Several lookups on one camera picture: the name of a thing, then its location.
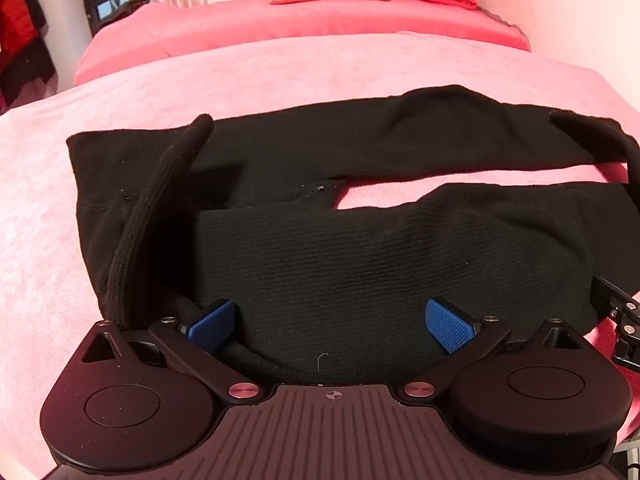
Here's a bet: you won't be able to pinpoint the hanging dark garment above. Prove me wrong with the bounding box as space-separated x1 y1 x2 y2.
15 0 57 107

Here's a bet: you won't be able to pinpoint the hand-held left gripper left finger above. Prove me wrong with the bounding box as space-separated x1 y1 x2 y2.
77 298 264 408

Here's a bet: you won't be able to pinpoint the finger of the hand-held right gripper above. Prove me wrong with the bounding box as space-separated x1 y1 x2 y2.
590 275 640 366

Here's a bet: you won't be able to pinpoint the hanging red jacket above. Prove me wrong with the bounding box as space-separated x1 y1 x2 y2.
0 0 39 75

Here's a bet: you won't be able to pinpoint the coral bed cover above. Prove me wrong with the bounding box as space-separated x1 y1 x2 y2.
74 0 532 86

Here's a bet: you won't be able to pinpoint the black pants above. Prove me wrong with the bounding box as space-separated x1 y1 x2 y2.
66 85 640 386

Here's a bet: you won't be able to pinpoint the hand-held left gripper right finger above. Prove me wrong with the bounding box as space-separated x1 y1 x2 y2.
397 298 594 407

